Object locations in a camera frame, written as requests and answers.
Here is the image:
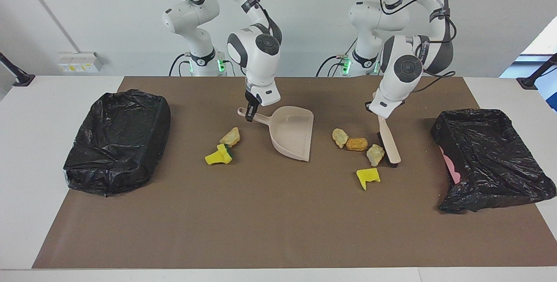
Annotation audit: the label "black base power cable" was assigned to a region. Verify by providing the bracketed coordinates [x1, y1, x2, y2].
[169, 53, 193, 77]
[316, 54, 349, 77]

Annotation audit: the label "white wall conduit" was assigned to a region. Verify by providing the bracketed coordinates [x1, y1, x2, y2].
[17, 0, 77, 53]

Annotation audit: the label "plain yellow sponge piece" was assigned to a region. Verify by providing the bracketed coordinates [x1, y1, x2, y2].
[356, 168, 381, 191]

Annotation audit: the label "black bag lined bin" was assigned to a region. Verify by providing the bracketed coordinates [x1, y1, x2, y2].
[63, 89, 171, 198]

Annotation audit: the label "pale yellowish rock chunk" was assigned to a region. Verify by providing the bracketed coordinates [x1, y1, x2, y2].
[366, 144, 386, 167]
[219, 127, 241, 148]
[332, 128, 349, 149]

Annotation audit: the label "beige plastic dustpan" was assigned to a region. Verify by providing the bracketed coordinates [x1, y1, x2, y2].
[237, 106, 315, 162]

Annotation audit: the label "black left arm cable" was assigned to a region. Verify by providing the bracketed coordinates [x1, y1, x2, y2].
[379, 0, 457, 93]

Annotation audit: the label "white wall power socket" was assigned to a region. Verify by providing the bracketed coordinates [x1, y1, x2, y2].
[57, 51, 104, 74]

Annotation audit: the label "brown table mat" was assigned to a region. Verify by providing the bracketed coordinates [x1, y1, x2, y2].
[32, 76, 557, 269]

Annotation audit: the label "beige hand brush black bristles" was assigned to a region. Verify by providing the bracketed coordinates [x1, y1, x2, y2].
[375, 116, 402, 168]

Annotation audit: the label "yellow and green sponge piece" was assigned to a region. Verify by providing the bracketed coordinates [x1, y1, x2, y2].
[205, 144, 234, 165]

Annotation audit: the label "black bag bin pink inside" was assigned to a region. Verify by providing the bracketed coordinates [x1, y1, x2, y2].
[430, 108, 557, 214]

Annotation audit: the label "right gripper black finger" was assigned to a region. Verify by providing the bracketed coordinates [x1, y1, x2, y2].
[245, 102, 260, 123]

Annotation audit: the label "brown oval rock chunk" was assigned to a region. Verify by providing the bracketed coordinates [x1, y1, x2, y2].
[346, 137, 369, 152]

